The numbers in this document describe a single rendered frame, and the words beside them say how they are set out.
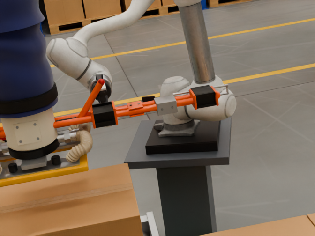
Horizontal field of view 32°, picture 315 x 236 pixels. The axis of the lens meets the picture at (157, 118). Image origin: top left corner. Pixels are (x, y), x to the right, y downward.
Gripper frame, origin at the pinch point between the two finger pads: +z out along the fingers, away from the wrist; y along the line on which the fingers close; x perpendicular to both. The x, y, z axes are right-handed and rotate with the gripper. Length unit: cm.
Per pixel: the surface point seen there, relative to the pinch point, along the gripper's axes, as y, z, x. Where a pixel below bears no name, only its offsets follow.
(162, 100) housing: -1.3, 7.3, -19.7
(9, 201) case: 30, -1, 40
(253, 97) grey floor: 124, -291, -144
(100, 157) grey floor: 124, -223, 7
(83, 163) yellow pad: 11.4, 17.9, 10.3
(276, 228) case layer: 70, -8, -63
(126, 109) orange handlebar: -0.7, 8.2, -6.8
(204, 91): -2.1, 7.0, -34.3
